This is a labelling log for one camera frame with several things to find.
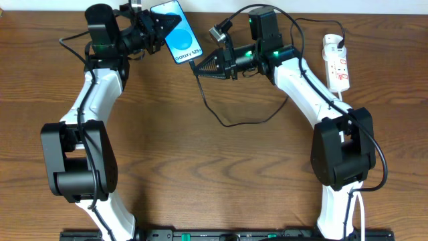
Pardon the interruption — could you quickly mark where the blue Galaxy smartphone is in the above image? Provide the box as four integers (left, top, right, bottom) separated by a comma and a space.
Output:
150, 1, 203, 64

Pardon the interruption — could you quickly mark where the black USB charging cable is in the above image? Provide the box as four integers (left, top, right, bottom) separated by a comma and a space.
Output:
189, 18, 346, 129

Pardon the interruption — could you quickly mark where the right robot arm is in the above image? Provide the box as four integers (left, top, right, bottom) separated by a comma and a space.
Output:
193, 4, 377, 240

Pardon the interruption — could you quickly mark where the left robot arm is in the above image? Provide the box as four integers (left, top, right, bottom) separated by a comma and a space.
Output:
41, 1, 185, 240

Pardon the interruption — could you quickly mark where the white USB charger plug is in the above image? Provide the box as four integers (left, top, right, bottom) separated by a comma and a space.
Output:
322, 34, 346, 61

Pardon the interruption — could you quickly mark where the white power strip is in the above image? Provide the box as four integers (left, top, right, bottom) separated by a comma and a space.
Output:
322, 44, 350, 92

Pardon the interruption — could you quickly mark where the black right camera cable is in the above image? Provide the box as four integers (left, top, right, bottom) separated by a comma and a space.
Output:
217, 3, 389, 240

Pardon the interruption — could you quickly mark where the black camera cable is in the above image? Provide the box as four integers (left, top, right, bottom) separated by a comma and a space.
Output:
58, 29, 118, 241
217, 3, 389, 240

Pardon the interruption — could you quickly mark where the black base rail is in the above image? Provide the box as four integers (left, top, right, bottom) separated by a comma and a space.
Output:
59, 228, 395, 241

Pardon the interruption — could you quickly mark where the black left camera cable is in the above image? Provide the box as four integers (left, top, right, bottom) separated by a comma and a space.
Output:
58, 29, 118, 241

